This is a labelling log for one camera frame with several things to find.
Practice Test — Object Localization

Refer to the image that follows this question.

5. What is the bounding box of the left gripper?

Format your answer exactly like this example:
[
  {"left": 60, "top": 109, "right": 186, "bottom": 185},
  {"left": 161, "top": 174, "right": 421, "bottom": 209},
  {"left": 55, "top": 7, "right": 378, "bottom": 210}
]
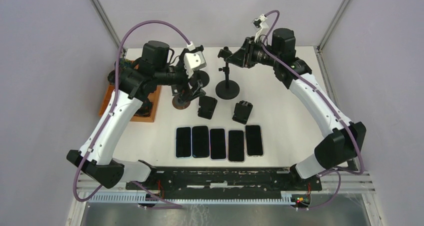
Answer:
[{"left": 155, "top": 49, "right": 207, "bottom": 102}]

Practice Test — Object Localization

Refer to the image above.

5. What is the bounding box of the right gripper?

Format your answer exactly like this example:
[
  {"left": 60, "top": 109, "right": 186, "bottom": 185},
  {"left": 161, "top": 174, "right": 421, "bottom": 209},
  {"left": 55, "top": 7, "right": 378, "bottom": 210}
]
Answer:
[{"left": 226, "top": 36, "right": 281, "bottom": 69}]

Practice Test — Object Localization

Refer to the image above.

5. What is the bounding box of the black pole stand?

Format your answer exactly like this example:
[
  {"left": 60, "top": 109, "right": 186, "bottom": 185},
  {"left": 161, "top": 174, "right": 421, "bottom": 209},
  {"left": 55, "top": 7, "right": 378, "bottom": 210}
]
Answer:
[
  {"left": 189, "top": 70, "right": 210, "bottom": 87},
  {"left": 215, "top": 61, "right": 240, "bottom": 100}
]

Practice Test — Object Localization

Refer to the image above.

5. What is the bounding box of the black folding phone stand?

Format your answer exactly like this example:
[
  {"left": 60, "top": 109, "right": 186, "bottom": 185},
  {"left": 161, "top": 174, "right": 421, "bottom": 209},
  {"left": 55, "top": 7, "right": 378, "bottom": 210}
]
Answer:
[{"left": 197, "top": 95, "right": 218, "bottom": 120}]

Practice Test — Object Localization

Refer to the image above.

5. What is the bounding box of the brown round base phone stand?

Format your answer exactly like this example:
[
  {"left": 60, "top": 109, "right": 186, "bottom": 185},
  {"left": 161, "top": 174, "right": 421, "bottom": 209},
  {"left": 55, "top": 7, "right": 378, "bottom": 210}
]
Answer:
[{"left": 171, "top": 85, "right": 191, "bottom": 110}]

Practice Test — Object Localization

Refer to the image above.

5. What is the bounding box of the small black phone stand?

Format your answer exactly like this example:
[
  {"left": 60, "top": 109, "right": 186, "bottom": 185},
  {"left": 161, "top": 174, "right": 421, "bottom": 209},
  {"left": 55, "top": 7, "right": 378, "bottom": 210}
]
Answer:
[{"left": 232, "top": 100, "right": 253, "bottom": 125}]

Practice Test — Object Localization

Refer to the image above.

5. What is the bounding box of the black case phone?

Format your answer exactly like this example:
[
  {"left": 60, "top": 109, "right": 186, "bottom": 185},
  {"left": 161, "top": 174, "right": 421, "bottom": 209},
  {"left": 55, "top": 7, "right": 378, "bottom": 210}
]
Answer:
[{"left": 191, "top": 125, "right": 210, "bottom": 158}]

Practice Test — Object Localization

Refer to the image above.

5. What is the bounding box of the lavender case phone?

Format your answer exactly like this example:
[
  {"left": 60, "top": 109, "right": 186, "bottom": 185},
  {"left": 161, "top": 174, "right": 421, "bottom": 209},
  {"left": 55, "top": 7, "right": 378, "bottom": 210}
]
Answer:
[{"left": 209, "top": 128, "right": 227, "bottom": 161}]

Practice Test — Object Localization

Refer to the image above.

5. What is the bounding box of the blue case phone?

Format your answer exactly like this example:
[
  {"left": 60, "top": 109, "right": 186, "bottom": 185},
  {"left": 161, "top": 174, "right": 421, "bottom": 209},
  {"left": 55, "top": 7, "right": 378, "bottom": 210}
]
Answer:
[{"left": 175, "top": 127, "right": 192, "bottom": 158}]

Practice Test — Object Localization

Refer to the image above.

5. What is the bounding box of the white case phone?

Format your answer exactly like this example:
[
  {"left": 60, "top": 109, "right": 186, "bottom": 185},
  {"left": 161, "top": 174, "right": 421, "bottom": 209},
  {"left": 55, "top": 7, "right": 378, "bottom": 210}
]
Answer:
[
  {"left": 228, "top": 130, "right": 245, "bottom": 163},
  {"left": 245, "top": 125, "right": 264, "bottom": 157}
]

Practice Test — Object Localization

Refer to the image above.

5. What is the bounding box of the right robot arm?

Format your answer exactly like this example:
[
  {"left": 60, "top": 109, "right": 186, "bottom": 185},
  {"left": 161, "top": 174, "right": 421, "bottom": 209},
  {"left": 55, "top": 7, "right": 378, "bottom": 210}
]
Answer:
[{"left": 218, "top": 28, "right": 367, "bottom": 190}]

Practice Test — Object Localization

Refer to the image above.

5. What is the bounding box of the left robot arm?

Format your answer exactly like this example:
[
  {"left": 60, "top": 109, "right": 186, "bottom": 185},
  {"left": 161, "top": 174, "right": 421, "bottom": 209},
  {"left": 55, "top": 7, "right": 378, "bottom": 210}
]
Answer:
[{"left": 66, "top": 40, "right": 207, "bottom": 190}]

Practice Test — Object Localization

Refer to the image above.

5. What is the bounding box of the orange compartment tray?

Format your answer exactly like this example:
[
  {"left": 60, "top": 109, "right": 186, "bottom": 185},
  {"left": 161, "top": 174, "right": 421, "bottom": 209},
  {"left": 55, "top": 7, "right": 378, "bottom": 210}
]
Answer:
[{"left": 98, "top": 60, "right": 163, "bottom": 123}]

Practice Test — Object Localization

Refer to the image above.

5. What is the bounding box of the dark patterned scrunchie top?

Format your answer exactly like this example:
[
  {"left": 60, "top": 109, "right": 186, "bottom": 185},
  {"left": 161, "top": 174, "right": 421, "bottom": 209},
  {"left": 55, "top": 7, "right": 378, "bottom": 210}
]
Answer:
[{"left": 119, "top": 58, "right": 133, "bottom": 70}]

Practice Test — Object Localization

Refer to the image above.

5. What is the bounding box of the dark patterned scrunchie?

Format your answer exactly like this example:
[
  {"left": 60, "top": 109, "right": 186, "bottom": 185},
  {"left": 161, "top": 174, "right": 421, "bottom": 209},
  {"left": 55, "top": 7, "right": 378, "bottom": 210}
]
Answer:
[
  {"left": 107, "top": 70, "right": 116, "bottom": 86},
  {"left": 119, "top": 58, "right": 133, "bottom": 70}
]

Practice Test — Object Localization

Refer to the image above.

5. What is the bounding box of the dark patterned scrunchie left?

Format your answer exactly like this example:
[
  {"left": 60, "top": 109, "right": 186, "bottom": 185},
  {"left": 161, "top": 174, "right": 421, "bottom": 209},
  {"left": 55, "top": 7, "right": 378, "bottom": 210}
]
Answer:
[{"left": 107, "top": 70, "right": 116, "bottom": 86}]

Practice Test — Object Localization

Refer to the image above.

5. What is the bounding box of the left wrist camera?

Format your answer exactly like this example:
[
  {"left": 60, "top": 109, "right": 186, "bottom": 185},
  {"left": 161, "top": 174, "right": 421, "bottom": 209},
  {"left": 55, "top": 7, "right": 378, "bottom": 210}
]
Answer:
[{"left": 183, "top": 42, "right": 207, "bottom": 78}]

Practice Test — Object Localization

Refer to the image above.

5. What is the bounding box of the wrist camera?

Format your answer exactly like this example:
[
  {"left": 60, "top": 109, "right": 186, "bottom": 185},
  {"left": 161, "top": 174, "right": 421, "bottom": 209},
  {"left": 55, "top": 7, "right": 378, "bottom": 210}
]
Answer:
[
  {"left": 183, "top": 42, "right": 207, "bottom": 78},
  {"left": 252, "top": 14, "right": 269, "bottom": 42}
]

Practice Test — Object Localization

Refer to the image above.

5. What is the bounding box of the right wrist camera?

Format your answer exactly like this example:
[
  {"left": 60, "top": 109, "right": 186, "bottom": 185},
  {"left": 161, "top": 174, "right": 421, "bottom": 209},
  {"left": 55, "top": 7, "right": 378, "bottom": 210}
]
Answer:
[{"left": 252, "top": 14, "right": 269, "bottom": 42}]

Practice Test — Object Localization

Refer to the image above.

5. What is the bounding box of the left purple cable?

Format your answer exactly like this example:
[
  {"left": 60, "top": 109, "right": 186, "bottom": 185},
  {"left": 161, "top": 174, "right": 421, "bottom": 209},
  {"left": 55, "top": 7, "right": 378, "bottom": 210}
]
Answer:
[{"left": 72, "top": 20, "right": 198, "bottom": 210}]

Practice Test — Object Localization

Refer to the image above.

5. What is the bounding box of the black mounting base plate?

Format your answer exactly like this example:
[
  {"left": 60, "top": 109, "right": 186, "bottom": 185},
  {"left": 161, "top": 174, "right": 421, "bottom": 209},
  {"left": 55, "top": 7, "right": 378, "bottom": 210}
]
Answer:
[{"left": 141, "top": 166, "right": 323, "bottom": 200}]

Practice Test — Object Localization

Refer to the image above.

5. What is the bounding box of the white cable duct strip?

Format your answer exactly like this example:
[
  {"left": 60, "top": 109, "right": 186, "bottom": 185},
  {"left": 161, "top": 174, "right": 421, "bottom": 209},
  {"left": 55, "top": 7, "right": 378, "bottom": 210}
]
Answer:
[{"left": 88, "top": 191, "right": 297, "bottom": 206}]

